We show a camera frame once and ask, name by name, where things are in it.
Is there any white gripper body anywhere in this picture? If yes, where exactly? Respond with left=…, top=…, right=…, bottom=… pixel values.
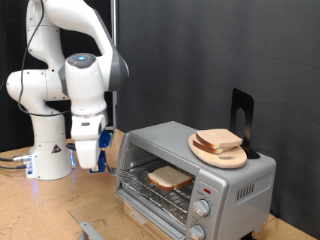
left=74, top=137, right=103, bottom=170

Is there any metal spatula with blue block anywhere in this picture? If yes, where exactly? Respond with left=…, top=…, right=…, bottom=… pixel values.
left=65, top=142, right=142, bottom=180

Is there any glass toaster oven door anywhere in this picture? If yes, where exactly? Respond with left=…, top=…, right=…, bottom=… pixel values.
left=68, top=189, right=188, bottom=240

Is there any white bread slice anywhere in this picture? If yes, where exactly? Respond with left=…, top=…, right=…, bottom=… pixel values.
left=147, top=165, right=194, bottom=193
left=195, top=128, right=244, bottom=150
left=192, top=139, right=235, bottom=155

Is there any wooden box under oven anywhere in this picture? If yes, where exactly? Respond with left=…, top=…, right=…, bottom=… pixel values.
left=123, top=200, right=163, bottom=240

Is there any silver oven knob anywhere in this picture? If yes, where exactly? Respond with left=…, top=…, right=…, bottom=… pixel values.
left=192, top=198, right=211, bottom=218
left=187, top=224, right=207, bottom=240

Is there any silver toaster oven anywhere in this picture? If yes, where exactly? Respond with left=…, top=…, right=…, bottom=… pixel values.
left=115, top=120, right=278, bottom=240

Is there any metal pole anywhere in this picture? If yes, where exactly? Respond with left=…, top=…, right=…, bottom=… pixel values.
left=110, top=0, right=119, bottom=130

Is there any round wooden cutting board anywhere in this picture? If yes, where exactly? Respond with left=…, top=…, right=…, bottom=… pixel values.
left=188, top=133, right=249, bottom=170

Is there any black metal bookend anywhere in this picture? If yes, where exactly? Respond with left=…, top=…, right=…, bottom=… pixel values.
left=229, top=87, right=261, bottom=160

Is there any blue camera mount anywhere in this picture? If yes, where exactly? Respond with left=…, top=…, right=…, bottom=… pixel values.
left=98, top=129, right=113, bottom=150

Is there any base cable with silver plug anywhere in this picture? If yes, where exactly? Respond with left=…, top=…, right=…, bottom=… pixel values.
left=0, top=153, right=32, bottom=164

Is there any black base cable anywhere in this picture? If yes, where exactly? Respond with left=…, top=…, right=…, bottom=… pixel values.
left=0, top=163, right=28, bottom=171

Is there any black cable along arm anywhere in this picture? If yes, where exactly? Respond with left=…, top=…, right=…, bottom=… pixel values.
left=17, top=0, right=73, bottom=118

